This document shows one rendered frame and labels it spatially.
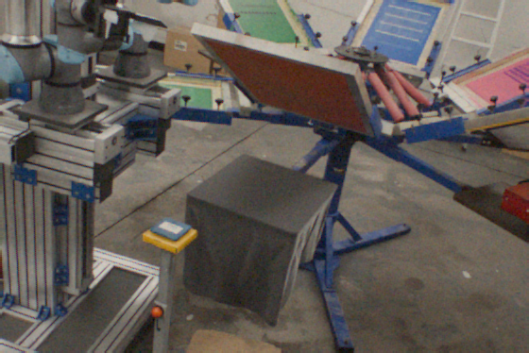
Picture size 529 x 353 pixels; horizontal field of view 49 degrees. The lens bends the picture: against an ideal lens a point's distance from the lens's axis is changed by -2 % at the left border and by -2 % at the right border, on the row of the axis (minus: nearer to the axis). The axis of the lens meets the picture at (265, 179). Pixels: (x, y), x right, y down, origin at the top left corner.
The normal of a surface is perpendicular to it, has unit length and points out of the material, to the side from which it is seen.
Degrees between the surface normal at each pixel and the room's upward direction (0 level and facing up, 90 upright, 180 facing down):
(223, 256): 92
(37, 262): 90
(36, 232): 90
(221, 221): 92
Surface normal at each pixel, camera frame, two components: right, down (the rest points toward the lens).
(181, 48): -0.37, 0.36
